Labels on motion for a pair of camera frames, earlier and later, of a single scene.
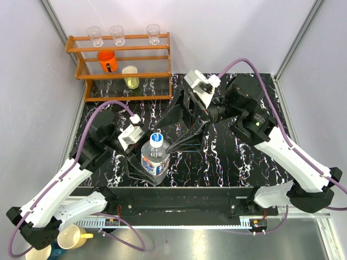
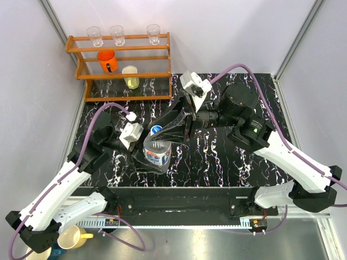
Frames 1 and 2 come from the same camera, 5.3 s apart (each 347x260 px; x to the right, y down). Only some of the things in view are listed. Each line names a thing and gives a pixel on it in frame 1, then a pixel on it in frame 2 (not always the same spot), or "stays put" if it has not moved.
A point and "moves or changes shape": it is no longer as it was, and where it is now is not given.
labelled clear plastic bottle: [155, 161] moves or changes shape
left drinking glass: [95, 34] stays put
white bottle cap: [156, 140] to [155, 129]
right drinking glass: [154, 32] stays put
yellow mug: [72, 236] stays put
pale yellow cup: [132, 83] stays put
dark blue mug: [56, 250] stays put
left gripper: [134, 166] to [141, 163]
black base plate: [187, 203] stays put
